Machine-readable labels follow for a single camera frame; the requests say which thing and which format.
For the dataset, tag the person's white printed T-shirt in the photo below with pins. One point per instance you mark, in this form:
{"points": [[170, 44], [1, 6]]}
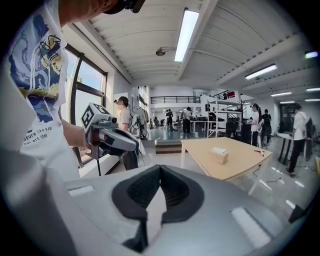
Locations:
{"points": [[37, 75]]}

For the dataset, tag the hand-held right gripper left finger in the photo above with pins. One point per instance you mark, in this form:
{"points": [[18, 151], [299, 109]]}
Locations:
{"points": [[135, 190]]}

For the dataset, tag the wooden tissue box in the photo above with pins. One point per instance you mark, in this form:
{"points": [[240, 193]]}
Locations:
{"points": [[218, 158]]}

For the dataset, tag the white metal shelving rack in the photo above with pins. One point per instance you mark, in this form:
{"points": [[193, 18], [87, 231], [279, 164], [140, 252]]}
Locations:
{"points": [[216, 120]]}

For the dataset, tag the person's chin and neck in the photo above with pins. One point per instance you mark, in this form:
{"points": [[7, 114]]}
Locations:
{"points": [[82, 10]]}

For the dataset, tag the brown wooden step platform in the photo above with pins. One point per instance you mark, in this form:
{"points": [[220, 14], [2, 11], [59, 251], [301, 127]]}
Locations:
{"points": [[167, 148]]}

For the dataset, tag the person's left forearm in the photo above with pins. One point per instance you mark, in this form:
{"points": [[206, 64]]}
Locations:
{"points": [[72, 132]]}

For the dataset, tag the round ceiling fixture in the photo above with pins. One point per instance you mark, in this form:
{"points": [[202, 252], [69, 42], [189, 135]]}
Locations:
{"points": [[160, 52]]}

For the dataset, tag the black pedestal standing desk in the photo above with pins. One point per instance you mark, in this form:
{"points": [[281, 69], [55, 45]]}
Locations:
{"points": [[285, 150]]}

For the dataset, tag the black head-worn camera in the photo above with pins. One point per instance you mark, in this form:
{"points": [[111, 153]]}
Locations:
{"points": [[135, 5]]}

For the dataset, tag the black mezzanine railing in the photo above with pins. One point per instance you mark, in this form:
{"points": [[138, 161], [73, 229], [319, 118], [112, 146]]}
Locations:
{"points": [[175, 97]]}

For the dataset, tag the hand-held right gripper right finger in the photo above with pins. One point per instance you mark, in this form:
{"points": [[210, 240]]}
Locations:
{"points": [[182, 197]]}

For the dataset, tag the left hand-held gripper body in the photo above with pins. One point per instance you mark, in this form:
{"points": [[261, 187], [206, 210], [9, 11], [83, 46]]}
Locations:
{"points": [[91, 117]]}

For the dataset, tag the black coat stand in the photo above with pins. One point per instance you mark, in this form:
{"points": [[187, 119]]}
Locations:
{"points": [[243, 107]]}

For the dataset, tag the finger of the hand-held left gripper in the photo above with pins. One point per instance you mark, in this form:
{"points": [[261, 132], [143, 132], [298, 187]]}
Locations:
{"points": [[116, 152], [120, 138]]}

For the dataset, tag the long ceiling light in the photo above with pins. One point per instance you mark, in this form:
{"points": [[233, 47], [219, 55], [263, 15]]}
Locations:
{"points": [[281, 94], [261, 71], [186, 35]]}

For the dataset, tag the black window frame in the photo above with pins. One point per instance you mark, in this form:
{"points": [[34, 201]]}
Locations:
{"points": [[90, 89]]}

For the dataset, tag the person's left hand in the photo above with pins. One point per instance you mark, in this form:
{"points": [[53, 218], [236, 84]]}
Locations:
{"points": [[95, 138]]}

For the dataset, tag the white cloth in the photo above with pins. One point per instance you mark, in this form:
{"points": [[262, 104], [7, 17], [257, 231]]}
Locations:
{"points": [[219, 150]]}

